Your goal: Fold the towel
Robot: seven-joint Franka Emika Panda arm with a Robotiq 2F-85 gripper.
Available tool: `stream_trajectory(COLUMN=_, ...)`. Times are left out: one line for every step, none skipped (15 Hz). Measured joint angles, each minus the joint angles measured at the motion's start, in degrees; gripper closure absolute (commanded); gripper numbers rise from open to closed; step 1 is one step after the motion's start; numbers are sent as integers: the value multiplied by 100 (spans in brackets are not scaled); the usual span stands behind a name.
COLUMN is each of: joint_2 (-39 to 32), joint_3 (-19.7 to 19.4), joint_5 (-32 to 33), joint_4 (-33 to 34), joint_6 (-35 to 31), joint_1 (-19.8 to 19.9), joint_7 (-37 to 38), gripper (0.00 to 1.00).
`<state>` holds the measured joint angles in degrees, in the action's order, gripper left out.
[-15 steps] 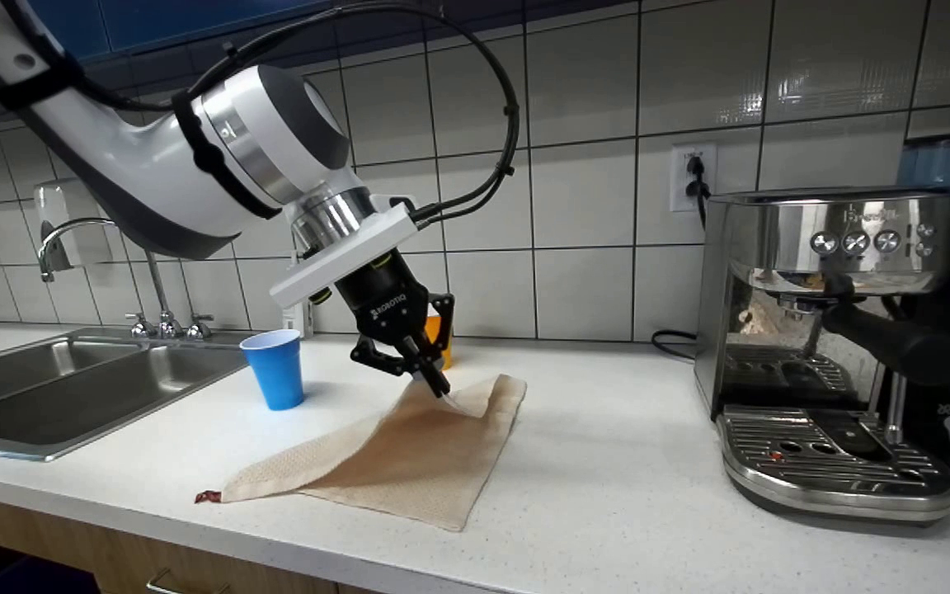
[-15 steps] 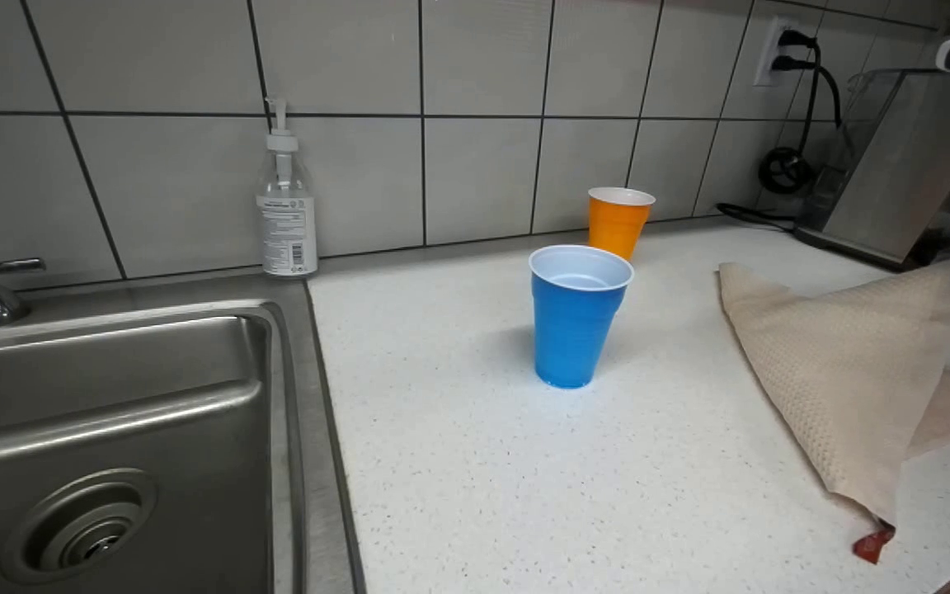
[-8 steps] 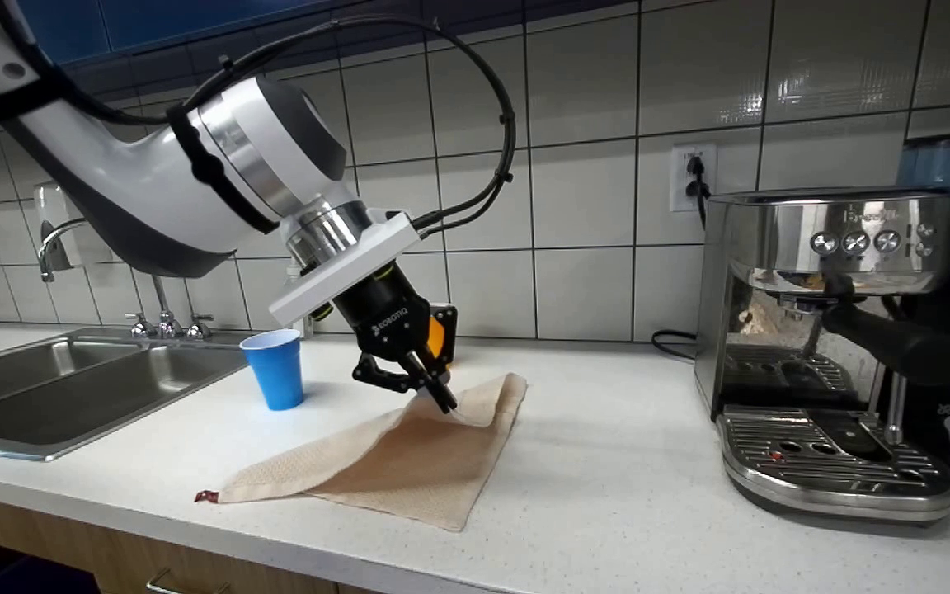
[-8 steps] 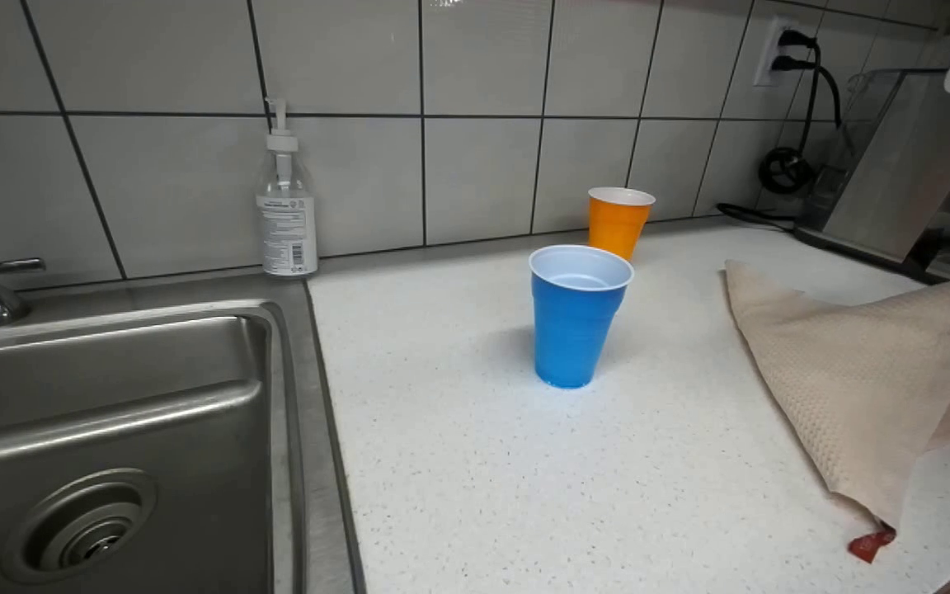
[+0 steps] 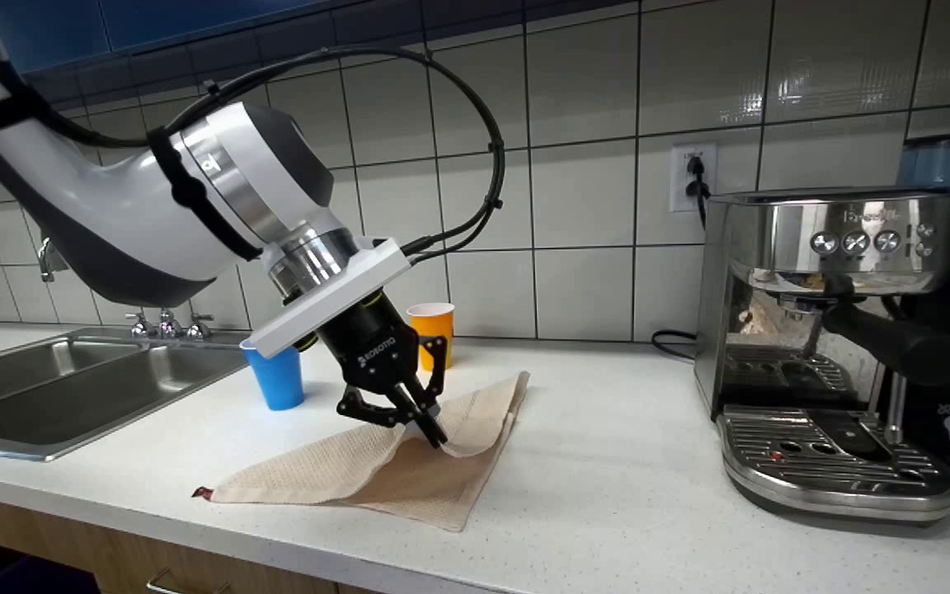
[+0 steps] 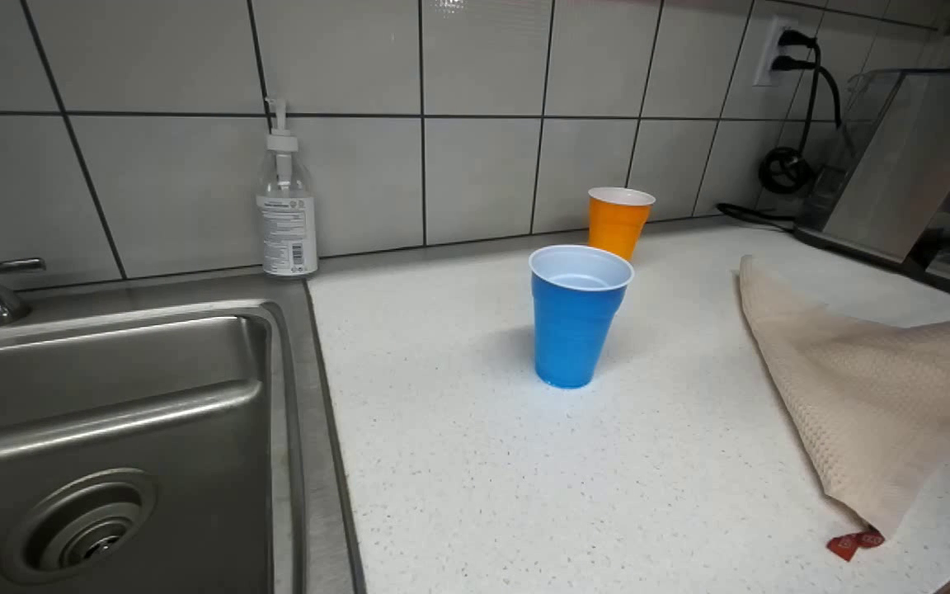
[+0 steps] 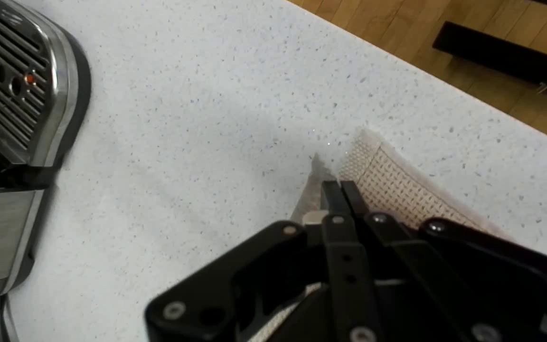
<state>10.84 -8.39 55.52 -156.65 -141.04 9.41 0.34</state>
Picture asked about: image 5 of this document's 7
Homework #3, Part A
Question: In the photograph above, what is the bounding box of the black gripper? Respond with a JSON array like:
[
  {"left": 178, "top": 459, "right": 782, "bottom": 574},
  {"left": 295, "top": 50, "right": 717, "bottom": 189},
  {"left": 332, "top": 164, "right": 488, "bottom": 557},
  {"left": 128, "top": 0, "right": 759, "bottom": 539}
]
[{"left": 317, "top": 289, "right": 452, "bottom": 447}]

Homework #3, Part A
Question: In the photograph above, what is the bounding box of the beige cloth towel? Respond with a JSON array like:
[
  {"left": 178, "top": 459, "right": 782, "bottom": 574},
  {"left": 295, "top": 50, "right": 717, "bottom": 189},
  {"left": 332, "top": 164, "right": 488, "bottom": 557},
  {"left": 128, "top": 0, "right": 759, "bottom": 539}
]
[{"left": 187, "top": 369, "right": 536, "bottom": 533}]

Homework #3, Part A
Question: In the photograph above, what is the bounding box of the orange plastic cup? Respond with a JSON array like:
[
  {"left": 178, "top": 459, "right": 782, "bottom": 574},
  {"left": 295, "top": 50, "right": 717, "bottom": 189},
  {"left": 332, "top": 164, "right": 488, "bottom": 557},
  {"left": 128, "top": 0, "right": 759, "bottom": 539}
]
[{"left": 405, "top": 301, "right": 460, "bottom": 375}]

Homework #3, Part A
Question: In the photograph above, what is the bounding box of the blue plastic cup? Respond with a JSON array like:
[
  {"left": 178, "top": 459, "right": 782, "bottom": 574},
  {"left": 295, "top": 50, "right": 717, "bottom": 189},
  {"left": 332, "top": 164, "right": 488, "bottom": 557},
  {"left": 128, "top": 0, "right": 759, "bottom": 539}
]
[{"left": 237, "top": 340, "right": 311, "bottom": 412}]

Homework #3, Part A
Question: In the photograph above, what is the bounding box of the chrome faucet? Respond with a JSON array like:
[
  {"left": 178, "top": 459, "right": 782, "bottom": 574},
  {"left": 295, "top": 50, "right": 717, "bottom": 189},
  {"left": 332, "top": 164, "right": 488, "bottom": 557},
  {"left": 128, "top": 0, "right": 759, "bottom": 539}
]
[{"left": 33, "top": 235, "right": 219, "bottom": 343}]

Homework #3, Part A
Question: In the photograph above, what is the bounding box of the wooden base cabinet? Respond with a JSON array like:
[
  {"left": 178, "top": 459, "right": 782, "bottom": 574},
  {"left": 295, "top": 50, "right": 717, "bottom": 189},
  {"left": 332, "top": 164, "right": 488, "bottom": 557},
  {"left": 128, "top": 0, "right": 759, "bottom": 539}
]
[{"left": 0, "top": 488, "right": 379, "bottom": 594}]

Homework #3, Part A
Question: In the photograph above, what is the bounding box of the stainless steel sink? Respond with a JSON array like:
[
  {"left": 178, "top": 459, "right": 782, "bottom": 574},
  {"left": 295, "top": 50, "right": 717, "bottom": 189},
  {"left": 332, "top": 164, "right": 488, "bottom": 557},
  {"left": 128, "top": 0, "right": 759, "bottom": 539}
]
[{"left": 0, "top": 327, "right": 253, "bottom": 463}]

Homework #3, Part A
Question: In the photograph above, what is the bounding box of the stainless steel espresso machine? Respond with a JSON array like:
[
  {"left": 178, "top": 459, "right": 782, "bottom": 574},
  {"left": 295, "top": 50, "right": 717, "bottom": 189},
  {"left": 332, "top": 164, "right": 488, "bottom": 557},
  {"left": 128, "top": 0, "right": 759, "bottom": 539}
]
[{"left": 692, "top": 186, "right": 950, "bottom": 529}]

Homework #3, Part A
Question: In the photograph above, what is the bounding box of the blue upper cabinet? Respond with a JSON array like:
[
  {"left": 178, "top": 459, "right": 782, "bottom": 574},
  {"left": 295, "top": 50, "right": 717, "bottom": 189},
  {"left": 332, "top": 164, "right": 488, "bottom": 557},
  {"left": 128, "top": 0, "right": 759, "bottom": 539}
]
[{"left": 0, "top": 0, "right": 652, "bottom": 102}]

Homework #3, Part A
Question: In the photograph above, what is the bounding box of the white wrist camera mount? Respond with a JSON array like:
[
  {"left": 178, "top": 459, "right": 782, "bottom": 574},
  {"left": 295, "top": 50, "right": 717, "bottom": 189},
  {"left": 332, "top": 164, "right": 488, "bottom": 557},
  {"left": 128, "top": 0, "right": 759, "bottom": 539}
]
[{"left": 240, "top": 235, "right": 415, "bottom": 358}]

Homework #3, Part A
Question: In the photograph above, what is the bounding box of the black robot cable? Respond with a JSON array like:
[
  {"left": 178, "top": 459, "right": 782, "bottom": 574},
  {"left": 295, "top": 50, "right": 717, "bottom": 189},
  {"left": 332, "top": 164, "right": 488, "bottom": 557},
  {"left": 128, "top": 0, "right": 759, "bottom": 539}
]
[{"left": 0, "top": 44, "right": 509, "bottom": 268}]

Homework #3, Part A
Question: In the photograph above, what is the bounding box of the white wall outlet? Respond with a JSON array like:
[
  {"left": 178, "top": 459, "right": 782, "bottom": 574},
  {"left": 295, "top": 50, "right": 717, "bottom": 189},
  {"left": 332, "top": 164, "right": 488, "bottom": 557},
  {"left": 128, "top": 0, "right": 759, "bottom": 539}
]
[{"left": 666, "top": 143, "right": 720, "bottom": 214}]

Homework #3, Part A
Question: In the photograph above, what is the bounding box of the black power cable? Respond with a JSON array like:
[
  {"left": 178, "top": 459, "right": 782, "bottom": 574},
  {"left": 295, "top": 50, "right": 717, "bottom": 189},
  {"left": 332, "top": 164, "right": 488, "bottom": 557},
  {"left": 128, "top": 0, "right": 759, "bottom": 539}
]
[{"left": 649, "top": 153, "right": 717, "bottom": 358}]

